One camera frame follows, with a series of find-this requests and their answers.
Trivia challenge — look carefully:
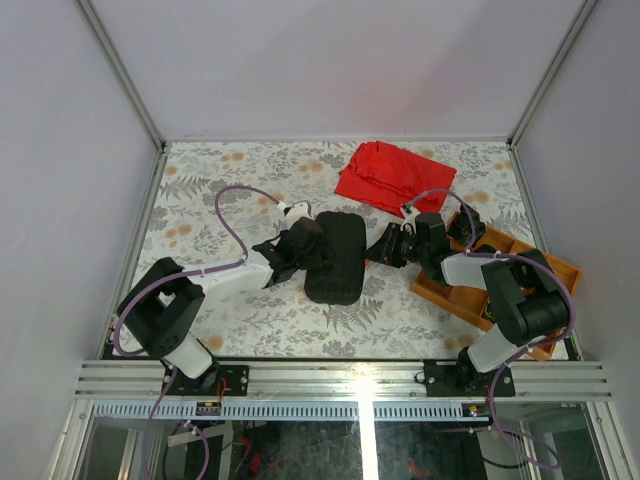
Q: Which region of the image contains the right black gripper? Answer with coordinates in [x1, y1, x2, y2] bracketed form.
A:
[362, 224, 428, 270]

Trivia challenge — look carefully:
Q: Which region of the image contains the black plastic tool case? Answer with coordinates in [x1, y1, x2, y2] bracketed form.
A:
[304, 211, 366, 306]

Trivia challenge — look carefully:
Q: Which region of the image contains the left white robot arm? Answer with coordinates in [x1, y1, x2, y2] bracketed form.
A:
[114, 217, 326, 395]

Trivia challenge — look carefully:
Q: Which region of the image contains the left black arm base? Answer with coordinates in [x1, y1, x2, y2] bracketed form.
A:
[168, 364, 250, 398]

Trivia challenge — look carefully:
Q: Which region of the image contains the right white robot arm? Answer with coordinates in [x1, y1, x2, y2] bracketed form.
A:
[366, 212, 572, 395]

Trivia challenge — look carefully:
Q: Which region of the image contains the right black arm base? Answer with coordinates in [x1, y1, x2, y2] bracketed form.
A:
[413, 347, 516, 398]

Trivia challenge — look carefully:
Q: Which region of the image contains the red folded cloth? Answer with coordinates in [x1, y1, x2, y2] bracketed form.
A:
[335, 141, 457, 217]

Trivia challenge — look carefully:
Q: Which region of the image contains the wooden compartment tray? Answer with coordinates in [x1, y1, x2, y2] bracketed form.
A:
[412, 226, 581, 372]

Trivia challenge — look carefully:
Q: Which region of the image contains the aluminium front rail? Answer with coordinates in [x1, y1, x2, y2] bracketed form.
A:
[71, 360, 613, 422]

